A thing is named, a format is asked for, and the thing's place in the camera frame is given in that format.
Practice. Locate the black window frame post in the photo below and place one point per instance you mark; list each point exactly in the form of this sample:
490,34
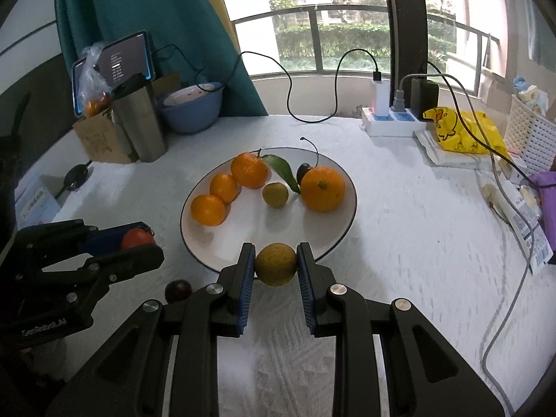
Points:
406,21

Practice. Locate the red plum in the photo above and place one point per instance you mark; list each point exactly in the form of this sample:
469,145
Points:
137,239

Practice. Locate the yellow-green round fruit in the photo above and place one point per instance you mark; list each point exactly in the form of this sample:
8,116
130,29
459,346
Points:
275,195
276,264

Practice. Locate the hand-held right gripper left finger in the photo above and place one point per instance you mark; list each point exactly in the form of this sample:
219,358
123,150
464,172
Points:
247,286

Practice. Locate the stainless steel thermos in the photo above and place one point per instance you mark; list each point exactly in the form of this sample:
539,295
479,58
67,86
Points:
139,117

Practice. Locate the black power adapter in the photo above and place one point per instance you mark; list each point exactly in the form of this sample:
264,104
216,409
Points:
423,97

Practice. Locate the dark red cherry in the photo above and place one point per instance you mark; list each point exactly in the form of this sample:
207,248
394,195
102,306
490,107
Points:
178,291

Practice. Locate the teal curtain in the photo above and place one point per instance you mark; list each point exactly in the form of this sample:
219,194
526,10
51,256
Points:
152,8

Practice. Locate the white plastic basket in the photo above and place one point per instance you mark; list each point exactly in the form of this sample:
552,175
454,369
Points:
530,134

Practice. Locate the white plate with dark rim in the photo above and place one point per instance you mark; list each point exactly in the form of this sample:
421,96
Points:
260,230

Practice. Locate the brown cardboard box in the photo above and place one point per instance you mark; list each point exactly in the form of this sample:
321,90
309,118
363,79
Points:
102,141

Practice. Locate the purple cloth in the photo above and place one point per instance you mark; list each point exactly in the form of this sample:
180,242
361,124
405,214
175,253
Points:
548,200

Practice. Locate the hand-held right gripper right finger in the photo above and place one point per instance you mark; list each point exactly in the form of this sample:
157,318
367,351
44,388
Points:
304,286

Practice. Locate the black round object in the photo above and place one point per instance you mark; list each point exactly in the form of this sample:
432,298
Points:
76,176

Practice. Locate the tablet with dark screen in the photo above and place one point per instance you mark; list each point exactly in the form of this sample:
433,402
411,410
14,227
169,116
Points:
130,58

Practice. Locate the dark cherry with stem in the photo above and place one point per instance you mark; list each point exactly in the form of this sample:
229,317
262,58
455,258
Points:
304,173

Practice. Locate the orange with green leaf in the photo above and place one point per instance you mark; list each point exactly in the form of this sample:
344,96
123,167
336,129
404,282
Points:
249,170

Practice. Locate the white packet with barcode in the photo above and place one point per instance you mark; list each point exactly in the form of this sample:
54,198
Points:
525,226

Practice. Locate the yellow duck print bag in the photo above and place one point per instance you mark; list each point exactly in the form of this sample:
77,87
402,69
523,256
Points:
464,134

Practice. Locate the balcony railing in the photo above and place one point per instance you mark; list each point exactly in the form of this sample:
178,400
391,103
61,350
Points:
317,39

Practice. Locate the white charger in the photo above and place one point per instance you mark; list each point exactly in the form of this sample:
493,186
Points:
377,95

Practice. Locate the white flat packet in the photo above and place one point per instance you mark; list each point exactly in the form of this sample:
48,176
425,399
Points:
434,153

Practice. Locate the small orange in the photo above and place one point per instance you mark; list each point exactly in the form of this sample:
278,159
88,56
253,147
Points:
225,187

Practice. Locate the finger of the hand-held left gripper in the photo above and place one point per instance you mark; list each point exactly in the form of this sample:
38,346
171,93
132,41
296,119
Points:
104,236
130,260

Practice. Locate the blue bowl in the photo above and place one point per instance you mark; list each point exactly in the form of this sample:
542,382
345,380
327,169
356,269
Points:
191,110

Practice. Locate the white power strip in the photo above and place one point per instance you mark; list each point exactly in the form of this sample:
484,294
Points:
391,122

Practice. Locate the white blue paper box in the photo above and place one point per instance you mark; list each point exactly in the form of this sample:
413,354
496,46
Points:
37,200

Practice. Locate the clear plastic bag of fruit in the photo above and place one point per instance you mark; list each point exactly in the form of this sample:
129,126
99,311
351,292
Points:
93,87

